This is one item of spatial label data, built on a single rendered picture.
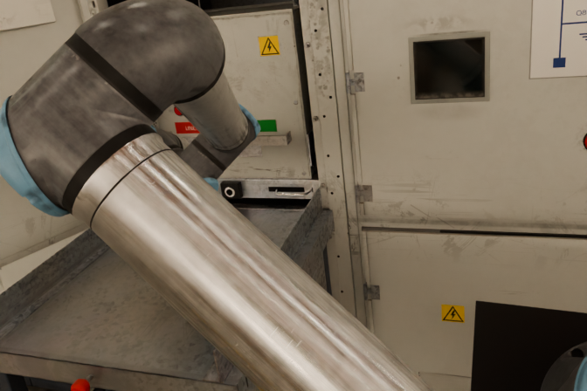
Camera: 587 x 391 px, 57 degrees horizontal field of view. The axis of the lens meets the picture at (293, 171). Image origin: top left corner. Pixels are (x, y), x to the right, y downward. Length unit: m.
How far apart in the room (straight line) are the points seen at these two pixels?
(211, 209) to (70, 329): 0.80
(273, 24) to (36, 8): 0.62
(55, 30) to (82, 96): 1.13
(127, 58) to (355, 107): 0.92
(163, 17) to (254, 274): 0.27
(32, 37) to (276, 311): 1.27
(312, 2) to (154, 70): 0.88
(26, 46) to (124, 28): 1.09
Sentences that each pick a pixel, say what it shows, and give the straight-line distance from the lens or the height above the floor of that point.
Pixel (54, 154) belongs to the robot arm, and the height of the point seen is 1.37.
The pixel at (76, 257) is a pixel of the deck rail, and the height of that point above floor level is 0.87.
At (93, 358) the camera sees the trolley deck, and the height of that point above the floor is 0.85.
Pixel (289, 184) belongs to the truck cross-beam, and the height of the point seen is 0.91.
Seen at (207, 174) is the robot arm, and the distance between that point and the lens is 1.11.
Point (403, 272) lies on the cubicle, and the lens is 1.56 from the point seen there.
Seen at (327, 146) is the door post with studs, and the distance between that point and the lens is 1.46.
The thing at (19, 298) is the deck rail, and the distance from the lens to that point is 1.39.
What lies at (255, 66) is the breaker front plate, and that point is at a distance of 1.51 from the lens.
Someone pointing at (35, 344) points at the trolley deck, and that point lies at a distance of 1.27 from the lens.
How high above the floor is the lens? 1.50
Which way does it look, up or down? 21 degrees down
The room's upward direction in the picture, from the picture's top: 7 degrees counter-clockwise
